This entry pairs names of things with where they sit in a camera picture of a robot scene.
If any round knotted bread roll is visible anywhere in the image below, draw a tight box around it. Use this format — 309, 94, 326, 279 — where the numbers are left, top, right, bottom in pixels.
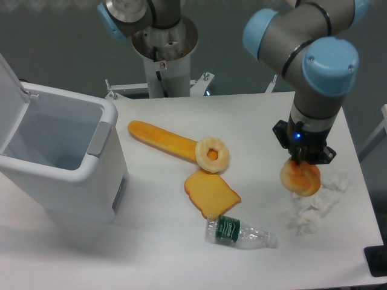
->
280, 159, 321, 197

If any orange toast slice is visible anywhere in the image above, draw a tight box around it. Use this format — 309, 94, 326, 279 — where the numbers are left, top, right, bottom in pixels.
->
184, 170, 242, 219

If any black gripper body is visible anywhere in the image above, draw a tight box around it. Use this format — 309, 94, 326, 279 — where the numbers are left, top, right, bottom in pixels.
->
272, 120, 336, 165

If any white metal base frame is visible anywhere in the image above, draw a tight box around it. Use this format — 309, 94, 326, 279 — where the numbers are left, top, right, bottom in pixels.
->
104, 71, 278, 100

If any crushed plastic water bottle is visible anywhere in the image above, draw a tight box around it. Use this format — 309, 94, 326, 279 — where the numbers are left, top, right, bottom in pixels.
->
205, 215, 278, 250

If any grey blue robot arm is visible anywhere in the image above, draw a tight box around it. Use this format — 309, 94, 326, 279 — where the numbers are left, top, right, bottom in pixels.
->
97, 1, 368, 164

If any white trash can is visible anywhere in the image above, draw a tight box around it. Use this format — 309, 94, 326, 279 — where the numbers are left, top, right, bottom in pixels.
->
1, 60, 128, 222

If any black device at table edge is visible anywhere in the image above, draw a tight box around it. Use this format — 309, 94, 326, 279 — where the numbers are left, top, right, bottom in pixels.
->
363, 245, 386, 277

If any long orange baguette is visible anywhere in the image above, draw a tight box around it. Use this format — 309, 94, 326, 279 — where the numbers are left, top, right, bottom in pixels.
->
128, 120, 197, 163

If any white frame at right edge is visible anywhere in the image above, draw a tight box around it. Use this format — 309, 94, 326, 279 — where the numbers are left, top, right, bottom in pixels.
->
358, 104, 386, 162

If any ring donut bread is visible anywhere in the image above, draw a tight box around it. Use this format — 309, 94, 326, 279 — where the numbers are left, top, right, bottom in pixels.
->
195, 137, 230, 173

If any crumpled white tissue paper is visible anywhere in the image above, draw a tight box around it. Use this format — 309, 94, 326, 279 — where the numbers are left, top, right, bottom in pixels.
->
289, 172, 352, 236

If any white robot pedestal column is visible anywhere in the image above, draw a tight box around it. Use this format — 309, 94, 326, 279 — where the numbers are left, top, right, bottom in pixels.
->
132, 16, 198, 98

